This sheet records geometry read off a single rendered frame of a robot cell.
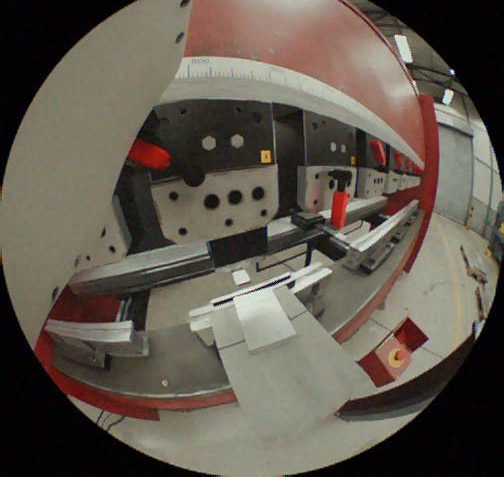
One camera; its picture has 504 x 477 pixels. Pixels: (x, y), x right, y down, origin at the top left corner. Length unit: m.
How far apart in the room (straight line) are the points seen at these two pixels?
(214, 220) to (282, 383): 0.25
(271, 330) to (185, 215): 0.23
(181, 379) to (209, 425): 0.93
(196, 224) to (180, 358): 0.36
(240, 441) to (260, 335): 1.12
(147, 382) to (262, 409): 0.30
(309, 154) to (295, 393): 0.35
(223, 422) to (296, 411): 1.06
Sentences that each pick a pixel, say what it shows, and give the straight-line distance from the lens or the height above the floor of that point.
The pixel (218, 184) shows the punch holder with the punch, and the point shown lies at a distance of 0.17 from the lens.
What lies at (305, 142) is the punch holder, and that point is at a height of 1.29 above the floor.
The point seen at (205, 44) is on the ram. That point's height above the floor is 1.43.
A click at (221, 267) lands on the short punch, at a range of 0.27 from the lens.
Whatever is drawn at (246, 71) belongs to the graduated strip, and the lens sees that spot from 0.22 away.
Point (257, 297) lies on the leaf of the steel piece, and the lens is 0.33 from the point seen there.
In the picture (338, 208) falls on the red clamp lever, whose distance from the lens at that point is 0.25.
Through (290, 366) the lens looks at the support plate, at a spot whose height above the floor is 1.00.
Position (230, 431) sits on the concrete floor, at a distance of 1.31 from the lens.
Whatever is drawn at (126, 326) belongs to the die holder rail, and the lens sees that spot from 0.45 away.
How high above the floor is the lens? 1.26
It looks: 24 degrees down
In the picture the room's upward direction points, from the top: 5 degrees counter-clockwise
